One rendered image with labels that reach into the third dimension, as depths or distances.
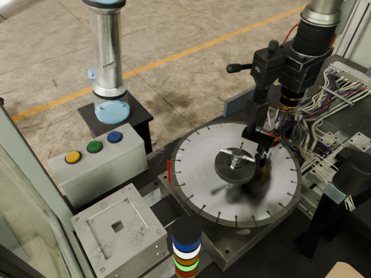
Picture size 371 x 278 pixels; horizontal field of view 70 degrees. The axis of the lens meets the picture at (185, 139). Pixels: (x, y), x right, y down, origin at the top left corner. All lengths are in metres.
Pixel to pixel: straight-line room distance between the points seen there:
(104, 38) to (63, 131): 1.59
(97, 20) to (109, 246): 0.59
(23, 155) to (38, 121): 1.93
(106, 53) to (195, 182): 0.46
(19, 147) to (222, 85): 2.21
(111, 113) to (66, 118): 1.52
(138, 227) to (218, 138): 0.34
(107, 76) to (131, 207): 0.41
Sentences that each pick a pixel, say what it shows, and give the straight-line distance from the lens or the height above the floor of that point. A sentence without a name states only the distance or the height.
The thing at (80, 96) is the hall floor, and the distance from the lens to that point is 2.64.
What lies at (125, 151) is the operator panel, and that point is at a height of 0.90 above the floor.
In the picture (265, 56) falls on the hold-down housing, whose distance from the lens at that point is 0.58.
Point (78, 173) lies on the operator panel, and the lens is 0.84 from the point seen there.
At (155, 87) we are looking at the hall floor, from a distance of 2.59.
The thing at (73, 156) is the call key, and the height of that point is 0.91.
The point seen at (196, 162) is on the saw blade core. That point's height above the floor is 0.95.
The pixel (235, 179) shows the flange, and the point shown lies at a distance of 0.70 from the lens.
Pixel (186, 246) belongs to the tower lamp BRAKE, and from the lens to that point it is 0.41.
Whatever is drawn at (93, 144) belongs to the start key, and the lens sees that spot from 0.88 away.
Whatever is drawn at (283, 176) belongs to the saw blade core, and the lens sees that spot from 0.75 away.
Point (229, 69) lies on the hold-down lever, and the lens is 0.60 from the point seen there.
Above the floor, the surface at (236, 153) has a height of 1.00.
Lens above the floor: 1.54
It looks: 48 degrees down
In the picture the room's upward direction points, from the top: straight up
